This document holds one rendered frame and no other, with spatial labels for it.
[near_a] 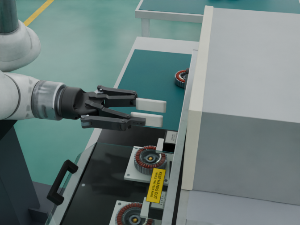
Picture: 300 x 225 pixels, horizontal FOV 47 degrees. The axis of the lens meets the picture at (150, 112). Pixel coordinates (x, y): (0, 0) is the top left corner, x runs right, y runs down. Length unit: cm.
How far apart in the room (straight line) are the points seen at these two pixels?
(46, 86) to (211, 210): 44
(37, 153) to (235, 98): 196
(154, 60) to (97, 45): 180
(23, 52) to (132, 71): 54
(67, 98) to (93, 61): 251
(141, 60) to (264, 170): 125
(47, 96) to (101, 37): 292
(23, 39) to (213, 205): 100
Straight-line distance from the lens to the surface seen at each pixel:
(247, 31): 84
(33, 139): 255
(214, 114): 57
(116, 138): 131
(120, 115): 75
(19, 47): 143
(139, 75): 168
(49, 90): 80
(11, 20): 137
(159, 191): 77
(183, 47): 193
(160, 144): 113
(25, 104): 81
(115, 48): 348
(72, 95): 79
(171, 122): 141
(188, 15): 232
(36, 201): 207
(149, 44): 195
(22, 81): 82
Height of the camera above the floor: 167
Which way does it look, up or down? 39 degrees down
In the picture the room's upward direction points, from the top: straight up
